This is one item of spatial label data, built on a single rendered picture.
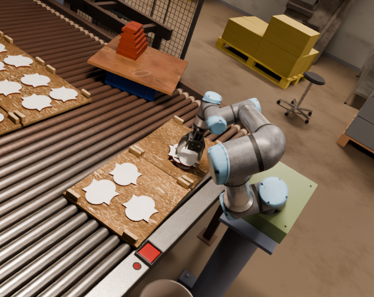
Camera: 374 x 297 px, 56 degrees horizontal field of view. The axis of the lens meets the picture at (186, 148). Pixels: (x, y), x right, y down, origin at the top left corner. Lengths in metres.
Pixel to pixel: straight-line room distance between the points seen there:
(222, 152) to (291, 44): 4.61
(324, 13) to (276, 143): 6.24
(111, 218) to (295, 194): 0.81
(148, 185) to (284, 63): 4.34
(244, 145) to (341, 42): 7.43
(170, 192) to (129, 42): 1.03
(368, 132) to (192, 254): 2.98
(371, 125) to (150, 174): 3.61
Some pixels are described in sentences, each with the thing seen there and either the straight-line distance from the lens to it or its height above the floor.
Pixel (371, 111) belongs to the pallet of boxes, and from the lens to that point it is 4.74.
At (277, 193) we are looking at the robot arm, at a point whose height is 1.16.
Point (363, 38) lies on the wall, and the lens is 8.32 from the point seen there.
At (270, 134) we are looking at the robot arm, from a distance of 1.04.
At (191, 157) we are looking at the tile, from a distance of 1.67.
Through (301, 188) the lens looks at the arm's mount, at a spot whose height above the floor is 1.09.
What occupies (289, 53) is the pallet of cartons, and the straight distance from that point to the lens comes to 5.56.
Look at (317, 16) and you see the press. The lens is 7.20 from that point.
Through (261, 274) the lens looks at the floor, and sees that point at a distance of 2.73.
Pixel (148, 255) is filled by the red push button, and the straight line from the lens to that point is 1.30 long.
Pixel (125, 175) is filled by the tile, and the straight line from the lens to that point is 1.51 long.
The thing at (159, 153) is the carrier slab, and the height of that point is 0.94.
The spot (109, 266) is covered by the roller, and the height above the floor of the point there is 0.92.
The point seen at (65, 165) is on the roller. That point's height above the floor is 0.91.
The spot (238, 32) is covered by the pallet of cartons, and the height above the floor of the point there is 0.39.
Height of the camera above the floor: 1.96
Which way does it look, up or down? 35 degrees down
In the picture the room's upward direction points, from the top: 22 degrees clockwise
